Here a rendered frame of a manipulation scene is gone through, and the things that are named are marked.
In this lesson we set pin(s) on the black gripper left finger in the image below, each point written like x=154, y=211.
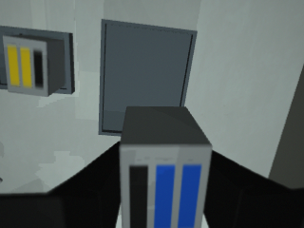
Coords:
x=89, y=199

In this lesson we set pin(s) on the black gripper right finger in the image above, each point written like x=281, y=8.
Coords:
x=237, y=197

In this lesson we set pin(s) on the grey box with yellow stripes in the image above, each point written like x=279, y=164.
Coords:
x=34, y=65

